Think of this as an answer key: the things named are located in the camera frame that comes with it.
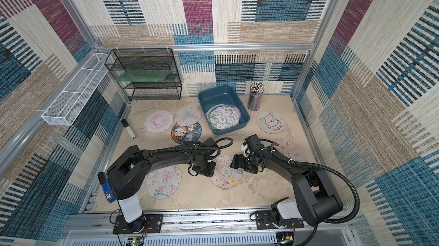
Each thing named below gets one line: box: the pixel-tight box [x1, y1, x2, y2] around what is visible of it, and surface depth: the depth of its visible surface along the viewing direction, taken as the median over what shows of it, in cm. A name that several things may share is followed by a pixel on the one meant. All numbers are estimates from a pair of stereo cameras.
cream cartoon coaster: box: [210, 155, 245, 190], surface depth 88 cm
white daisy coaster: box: [209, 106, 240, 130], surface depth 108 cm
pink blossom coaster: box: [145, 164, 182, 200], surface depth 85 cm
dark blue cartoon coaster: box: [171, 121, 202, 145], surface depth 104 cm
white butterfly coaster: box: [173, 105, 202, 127], surface depth 114 cm
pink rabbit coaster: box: [274, 136, 306, 162], surface depth 99 cm
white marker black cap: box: [121, 118, 137, 140], surface depth 102 cm
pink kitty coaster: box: [144, 110, 174, 134], surface depth 110 cm
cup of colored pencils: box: [247, 81, 265, 112], surface depth 104 cm
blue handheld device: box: [97, 171, 118, 204], surface depth 81 cm
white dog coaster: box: [256, 110, 286, 134], surface depth 110 cm
